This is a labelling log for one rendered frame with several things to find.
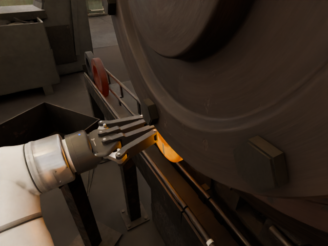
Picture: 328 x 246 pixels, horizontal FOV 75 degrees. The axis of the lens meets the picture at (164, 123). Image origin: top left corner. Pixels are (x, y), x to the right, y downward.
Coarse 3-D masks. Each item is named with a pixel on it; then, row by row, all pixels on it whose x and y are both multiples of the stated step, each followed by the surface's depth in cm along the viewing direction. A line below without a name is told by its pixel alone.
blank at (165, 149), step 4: (160, 136) 49; (160, 140) 49; (164, 140) 48; (160, 144) 50; (164, 144) 48; (160, 148) 51; (164, 148) 48; (168, 148) 46; (164, 152) 49; (168, 152) 47; (172, 152) 45; (168, 156) 48; (172, 156) 46; (176, 156) 44; (172, 160) 46; (176, 160) 44; (180, 160) 44
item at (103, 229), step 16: (32, 112) 75; (48, 112) 80; (64, 112) 76; (0, 128) 67; (16, 128) 71; (32, 128) 76; (48, 128) 83; (64, 128) 81; (80, 128) 76; (96, 128) 68; (0, 144) 68; (16, 144) 73; (80, 176) 79; (64, 192) 80; (80, 192) 82; (80, 208) 84; (80, 224) 90; (96, 224) 98; (80, 240) 107; (96, 240) 102; (112, 240) 107
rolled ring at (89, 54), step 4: (84, 52) 117; (88, 52) 114; (84, 56) 120; (88, 56) 111; (92, 56) 112; (88, 60) 112; (88, 64) 124; (88, 68) 125; (88, 72) 125; (92, 72) 112; (92, 76) 115; (92, 80) 119
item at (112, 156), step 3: (117, 150) 37; (111, 153) 38; (114, 153) 38; (108, 156) 37; (111, 156) 37; (114, 156) 37; (126, 156) 38; (111, 159) 38; (114, 159) 37; (123, 159) 37; (117, 162) 37; (120, 162) 37
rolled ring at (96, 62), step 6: (96, 60) 99; (96, 66) 97; (102, 66) 98; (96, 72) 109; (102, 72) 97; (96, 78) 110; (102, 78) 97; (96, 84) 111; (102, 84) 98; (102, 90) 101; (108, 90) 102
